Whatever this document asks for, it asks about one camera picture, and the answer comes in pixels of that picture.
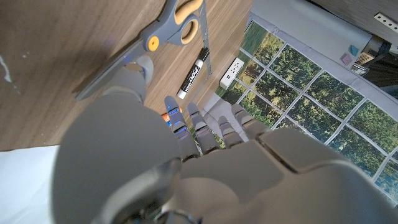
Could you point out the orange marker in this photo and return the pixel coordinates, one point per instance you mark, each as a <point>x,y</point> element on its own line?
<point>165,117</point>

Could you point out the black dry erase marker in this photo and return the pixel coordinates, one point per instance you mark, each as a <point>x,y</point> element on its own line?
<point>191,76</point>

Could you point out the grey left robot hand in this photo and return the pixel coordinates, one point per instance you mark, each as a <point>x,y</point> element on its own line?
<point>217,174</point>

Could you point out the white paper sheet with slits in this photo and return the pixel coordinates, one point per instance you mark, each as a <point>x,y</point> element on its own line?
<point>25,183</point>

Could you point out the white power strip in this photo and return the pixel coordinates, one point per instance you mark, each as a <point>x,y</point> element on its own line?
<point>231,73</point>

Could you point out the white perforated metal rail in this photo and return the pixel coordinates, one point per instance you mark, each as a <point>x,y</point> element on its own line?
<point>387,22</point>

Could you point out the printed window backdrop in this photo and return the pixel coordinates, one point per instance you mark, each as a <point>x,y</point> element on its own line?
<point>311,93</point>

